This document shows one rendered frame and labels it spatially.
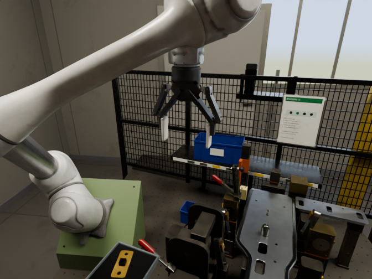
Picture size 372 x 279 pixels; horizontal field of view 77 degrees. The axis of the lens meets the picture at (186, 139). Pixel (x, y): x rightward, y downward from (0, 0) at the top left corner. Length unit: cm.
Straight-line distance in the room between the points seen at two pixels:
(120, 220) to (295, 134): 110
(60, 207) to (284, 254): 87
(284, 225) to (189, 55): 83
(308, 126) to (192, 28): 121
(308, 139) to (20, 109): 141
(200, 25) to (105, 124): 337
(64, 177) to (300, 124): 128
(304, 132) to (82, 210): 125
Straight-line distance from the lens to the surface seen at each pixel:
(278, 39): 321
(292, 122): 153
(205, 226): 77
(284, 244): 105
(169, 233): 91
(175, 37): 42
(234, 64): 312
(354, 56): 352
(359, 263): 158
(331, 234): 110
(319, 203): 133
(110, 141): 379
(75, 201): 105
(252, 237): 104
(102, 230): 125
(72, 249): 133
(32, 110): 56
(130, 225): 123
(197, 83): 60
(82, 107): 382
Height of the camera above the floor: 171
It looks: 22 degrees down
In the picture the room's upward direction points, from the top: straight up
